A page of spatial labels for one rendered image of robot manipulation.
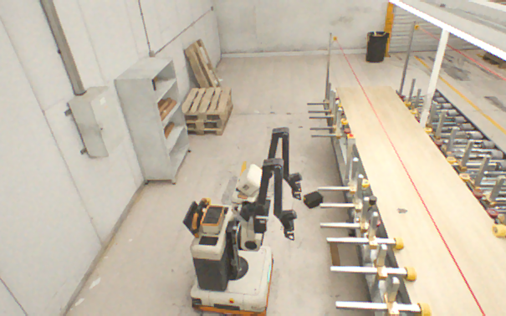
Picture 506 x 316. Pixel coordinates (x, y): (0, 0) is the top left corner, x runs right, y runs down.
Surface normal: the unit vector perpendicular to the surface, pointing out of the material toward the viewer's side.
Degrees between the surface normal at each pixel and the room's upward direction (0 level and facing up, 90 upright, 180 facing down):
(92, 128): 90
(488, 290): 0
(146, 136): 90
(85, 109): 90
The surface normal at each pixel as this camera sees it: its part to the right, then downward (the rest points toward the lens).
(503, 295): -0.06, -0.85
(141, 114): -0.09, 0.54
